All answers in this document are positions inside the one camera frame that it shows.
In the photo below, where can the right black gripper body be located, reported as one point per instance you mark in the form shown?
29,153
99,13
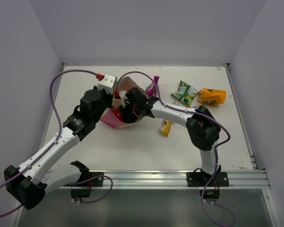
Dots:
131,112

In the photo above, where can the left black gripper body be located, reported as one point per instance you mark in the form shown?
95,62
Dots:
109,100

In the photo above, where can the magenta snack pack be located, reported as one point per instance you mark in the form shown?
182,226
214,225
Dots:
151,88

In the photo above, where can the pink and tan paper bag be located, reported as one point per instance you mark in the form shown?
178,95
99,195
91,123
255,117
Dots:
108,118

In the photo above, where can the red snack pack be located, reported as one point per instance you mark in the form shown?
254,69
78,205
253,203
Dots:
117,113

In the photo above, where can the yellow snack pack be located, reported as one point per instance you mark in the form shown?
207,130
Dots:
165,127

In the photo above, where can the green snack bag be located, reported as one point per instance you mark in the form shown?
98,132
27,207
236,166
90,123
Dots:
185,93

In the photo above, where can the orange snack bag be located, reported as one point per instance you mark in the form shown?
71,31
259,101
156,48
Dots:
212,97

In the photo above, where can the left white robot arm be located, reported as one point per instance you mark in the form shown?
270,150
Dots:
29,182

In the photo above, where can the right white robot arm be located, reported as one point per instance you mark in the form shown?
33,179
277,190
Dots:
203,132

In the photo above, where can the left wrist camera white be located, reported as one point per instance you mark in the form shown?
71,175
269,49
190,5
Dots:
107,84

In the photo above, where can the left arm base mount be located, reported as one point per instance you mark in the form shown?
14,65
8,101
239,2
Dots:
89,179

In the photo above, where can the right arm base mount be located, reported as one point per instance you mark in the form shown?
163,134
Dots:
198,178

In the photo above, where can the aluminium front rail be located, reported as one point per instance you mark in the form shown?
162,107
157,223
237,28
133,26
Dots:
144,178

